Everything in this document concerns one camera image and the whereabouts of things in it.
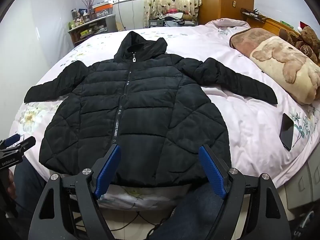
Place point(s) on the folded plush bear-print blanket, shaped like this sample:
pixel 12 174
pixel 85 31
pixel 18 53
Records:
pixel 280 62

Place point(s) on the black smartphone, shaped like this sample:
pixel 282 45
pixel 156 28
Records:
pixel 287 132

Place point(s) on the orange-lidded storage box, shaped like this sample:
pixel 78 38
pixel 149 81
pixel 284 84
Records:
pixel 102 8

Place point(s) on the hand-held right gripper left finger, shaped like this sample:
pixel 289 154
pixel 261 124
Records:
pixel 108 172

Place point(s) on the red santa hat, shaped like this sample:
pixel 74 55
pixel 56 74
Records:
pixel 303 26

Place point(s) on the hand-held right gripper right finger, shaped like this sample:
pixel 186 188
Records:
pixel 212 170

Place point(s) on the wooden headboard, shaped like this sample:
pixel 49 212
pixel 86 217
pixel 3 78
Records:
pixel 272 25

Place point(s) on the black hooded puffer jacket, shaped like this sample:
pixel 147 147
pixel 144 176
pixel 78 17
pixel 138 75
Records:
pixel 150 100

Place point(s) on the wooden wardrobe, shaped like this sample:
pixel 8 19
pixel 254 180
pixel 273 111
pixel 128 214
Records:
pixel 225 0

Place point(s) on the person's right leg in jeans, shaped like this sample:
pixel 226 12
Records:
pixel 192 215

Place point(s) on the person's leg in jeans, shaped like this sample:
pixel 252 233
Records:
pixel 27 190
pixel 192 215

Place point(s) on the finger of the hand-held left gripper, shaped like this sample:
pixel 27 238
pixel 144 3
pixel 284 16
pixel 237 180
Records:
pixel 11 139
pixel 26 143

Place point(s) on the pink floral quilt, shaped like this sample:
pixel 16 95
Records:
pixel 250 135

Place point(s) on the white bed base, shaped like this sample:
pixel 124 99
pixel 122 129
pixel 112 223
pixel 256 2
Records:
pixel 303 180

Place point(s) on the person's left hand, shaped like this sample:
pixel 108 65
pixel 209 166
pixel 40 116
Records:
pixel 11 186

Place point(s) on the person's left leg in jeans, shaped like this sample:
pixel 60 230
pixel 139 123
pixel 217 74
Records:
pixel 27 190

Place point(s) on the brown teddy bear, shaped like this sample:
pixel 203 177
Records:
pixel 308 42

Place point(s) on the pile of clothes and boxes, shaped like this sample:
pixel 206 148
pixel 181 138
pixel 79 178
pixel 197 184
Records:
pixel 172 17

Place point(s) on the white cabinet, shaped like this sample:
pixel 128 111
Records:
pixel 130 15

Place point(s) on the cluttered wooden shelf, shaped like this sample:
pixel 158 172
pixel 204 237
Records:
pixel 87 28

